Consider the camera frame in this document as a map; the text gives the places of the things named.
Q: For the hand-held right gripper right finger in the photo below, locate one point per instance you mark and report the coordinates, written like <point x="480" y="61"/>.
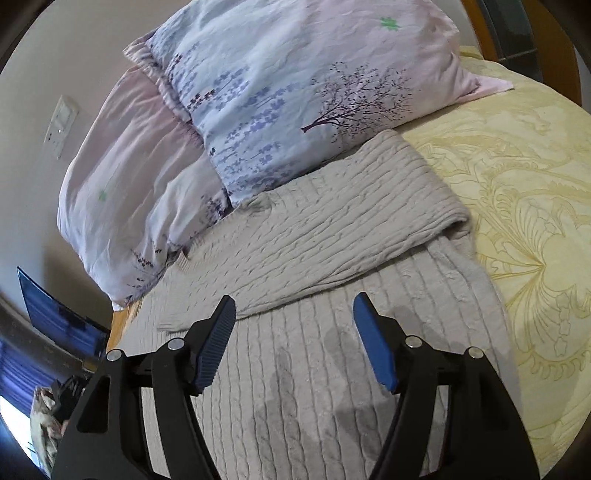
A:
<point x="375" y="347"/>

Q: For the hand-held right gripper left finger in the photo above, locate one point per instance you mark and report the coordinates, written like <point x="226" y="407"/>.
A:
<point x="213" y="349"/>

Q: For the dark flat screen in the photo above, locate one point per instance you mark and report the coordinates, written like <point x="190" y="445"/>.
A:
<point x="60" y="318"/>

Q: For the pile of clutter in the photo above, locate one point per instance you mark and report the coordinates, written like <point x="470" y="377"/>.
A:
<point x="53" y="406"/>

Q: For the pink floral pillow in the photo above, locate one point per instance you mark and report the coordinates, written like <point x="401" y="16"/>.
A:
<point x="134" y="184"/>

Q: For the yellow patterned bedspread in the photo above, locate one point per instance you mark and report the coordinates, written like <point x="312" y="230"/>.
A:
<point x="521" y="207"/>

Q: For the floral pillow with tree print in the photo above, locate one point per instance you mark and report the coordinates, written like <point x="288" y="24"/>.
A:
<point x="295" y="92"/>

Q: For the wooden headboard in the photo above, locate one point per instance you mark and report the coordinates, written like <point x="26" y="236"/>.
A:
<point x="531" y="41"/>

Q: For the wooden bed frame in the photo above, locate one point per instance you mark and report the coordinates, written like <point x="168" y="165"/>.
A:
<point x="123" y="318"/>

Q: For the white wall switch plate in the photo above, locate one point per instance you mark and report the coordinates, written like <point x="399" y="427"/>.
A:
<point x="61" y="127"/>

